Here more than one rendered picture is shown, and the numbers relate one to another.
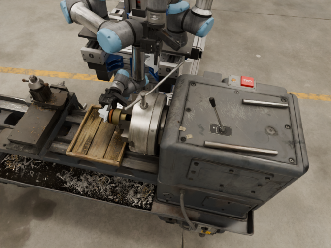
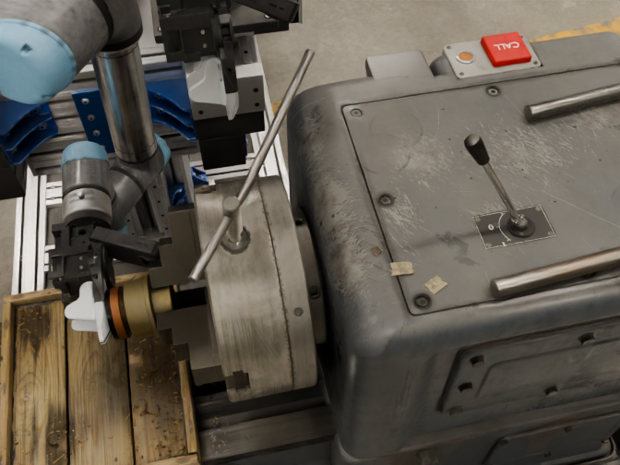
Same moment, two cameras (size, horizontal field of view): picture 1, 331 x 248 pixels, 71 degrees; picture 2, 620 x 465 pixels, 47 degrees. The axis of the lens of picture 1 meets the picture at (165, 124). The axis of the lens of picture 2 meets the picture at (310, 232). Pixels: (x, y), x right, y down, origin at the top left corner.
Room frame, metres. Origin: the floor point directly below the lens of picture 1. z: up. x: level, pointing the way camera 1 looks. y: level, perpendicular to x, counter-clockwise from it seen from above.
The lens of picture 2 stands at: (0.14, 0.19, 1.98)
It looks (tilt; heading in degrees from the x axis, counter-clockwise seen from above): 55 degrees down; 340
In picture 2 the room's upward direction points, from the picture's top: straight up
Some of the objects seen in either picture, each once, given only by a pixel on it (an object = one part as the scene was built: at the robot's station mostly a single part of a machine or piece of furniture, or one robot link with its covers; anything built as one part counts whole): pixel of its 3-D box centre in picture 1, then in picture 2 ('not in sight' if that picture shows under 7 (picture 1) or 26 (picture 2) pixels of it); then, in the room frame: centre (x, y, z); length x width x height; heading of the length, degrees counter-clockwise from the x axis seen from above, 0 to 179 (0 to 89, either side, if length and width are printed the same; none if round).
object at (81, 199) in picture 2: (116, 88); (87, 213); (0.90, 0.29, 1.08); 0.08 x 0.05 x 0.08; 82
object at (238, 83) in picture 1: (240, 85); (488, 67); (0.84, -0.36, 1.23); 0.13 x 0.08 x 0.05; 82
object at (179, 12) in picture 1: (179, 15); not in sight; (1.27, -0.03, 1.33); 0.13 x 0.12 x 0.14; 58
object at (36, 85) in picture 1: (35, 82); not in sight; (0.85, 0.71, 1.13); 0.08 x 0.08 x 0.03
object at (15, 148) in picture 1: (37, 118); not in sight; (0.78, 0.77, 0.90); 0.47 x 0.30 x 0.06; 172
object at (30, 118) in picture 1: (42, 112); not in sight; (0.79, 0.72, 0.95); 0.43 x 0.17 x 0.05; 172
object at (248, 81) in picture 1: (247, 82); (505, 51); (0.84, -0.38, 1.26); 0.06 x 0.06 x 0.02; 82
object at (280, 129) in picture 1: (224, 136); (496, 239); (0.64, -0.31, 1.06); 0.59 x 0.48 x 0.39; 82
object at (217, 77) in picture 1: (212, 79); (399, 77); (0.86, -0.21, 1.24); 0.09 x 0.08 x 0.03; 82
